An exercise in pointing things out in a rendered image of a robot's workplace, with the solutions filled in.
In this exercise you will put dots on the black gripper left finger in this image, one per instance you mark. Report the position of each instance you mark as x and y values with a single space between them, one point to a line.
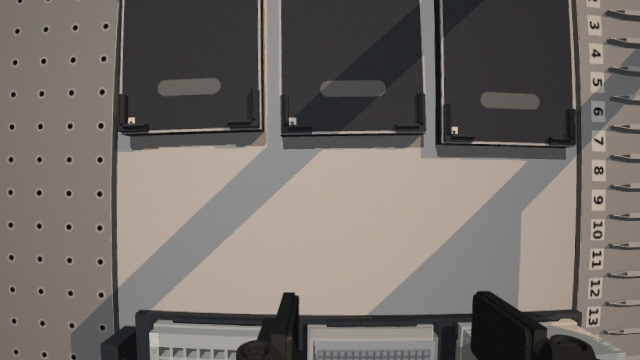
282 343

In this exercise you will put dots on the grey perforated base plate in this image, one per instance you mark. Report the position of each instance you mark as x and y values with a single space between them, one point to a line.
56 97

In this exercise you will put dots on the white well plate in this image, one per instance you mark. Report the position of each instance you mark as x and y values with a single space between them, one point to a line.
185 341

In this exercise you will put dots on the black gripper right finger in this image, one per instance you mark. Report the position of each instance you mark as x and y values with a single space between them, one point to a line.
502 332

